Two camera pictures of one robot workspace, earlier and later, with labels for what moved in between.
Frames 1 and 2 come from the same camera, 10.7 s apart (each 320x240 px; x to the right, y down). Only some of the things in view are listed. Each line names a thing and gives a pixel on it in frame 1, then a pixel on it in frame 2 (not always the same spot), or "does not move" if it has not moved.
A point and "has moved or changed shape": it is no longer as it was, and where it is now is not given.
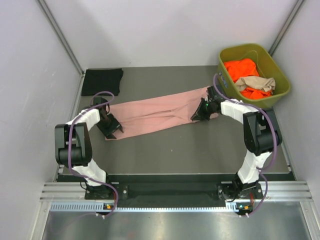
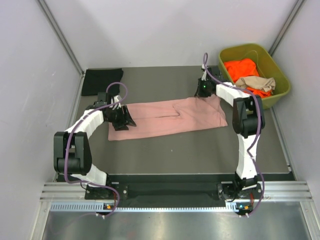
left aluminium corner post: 50,18 does not move
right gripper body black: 205,109 -> 203,90
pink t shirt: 138,116 has moved or changed shape
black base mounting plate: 183,188 does not move
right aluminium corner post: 275,44 does not move
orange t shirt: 244,68 does not move
